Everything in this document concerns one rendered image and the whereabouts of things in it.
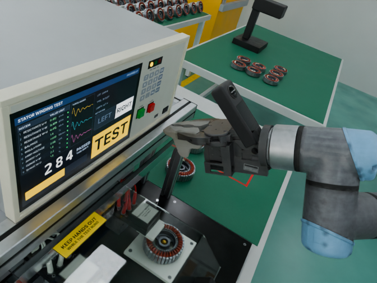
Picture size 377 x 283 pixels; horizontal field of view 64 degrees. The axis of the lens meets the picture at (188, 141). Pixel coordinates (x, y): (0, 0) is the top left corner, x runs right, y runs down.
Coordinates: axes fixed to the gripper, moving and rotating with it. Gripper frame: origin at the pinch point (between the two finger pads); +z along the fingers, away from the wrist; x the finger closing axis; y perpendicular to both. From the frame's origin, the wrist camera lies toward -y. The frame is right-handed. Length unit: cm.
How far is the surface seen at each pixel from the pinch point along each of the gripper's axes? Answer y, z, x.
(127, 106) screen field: -5.9, 5.0, -4.9
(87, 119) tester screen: -7.4, 4.3, -15.3
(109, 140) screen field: -0.7, 7.4, -9.0
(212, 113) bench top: 33, 33, 90
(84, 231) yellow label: 10.6, 6.0, -21.0
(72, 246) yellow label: 10.8, 5.5, -24.3
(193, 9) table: -14, 120, 255
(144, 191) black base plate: 33.1, 27.1, 18.9
